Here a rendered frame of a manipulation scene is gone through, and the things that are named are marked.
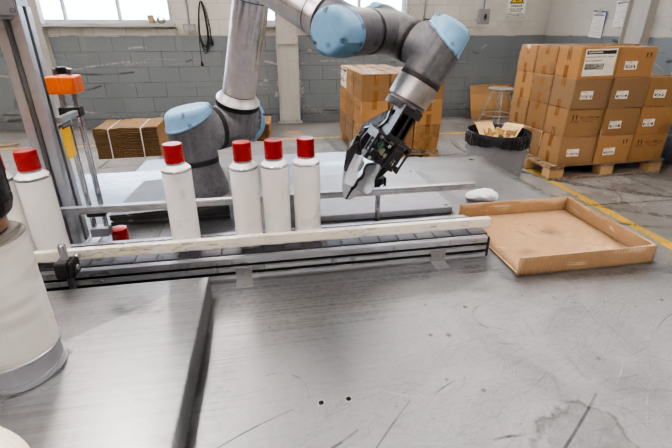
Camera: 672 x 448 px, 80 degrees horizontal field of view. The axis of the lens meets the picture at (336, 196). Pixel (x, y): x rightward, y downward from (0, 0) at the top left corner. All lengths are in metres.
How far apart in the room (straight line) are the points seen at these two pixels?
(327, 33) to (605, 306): 0.65
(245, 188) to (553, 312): 0.57
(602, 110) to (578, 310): 3.51
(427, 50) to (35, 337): 0.67
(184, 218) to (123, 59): 5.66
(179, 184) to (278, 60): 5.31
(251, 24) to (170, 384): 0.78
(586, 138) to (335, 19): 3.71
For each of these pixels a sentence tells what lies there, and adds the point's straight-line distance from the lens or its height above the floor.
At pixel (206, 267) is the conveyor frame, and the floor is 0.86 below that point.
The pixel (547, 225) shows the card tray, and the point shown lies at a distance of 1.09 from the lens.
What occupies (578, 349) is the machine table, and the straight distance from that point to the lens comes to 0.73.
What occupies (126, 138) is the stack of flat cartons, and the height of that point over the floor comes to 0.21.
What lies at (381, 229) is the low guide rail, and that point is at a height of 0.91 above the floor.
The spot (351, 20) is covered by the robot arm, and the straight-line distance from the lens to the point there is 0.65.
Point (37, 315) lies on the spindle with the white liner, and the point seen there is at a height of 0.96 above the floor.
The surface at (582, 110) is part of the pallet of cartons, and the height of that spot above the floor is 0.63.
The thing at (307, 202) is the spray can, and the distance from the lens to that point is 0.77.
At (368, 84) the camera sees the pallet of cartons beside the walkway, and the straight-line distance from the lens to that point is 3.91.
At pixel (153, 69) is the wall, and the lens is 6.29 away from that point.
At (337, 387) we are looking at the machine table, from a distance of 0.59.
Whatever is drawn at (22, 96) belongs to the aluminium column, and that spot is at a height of 1.15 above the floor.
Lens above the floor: 1.27
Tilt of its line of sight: 22 degrees down
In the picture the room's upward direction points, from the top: straight up
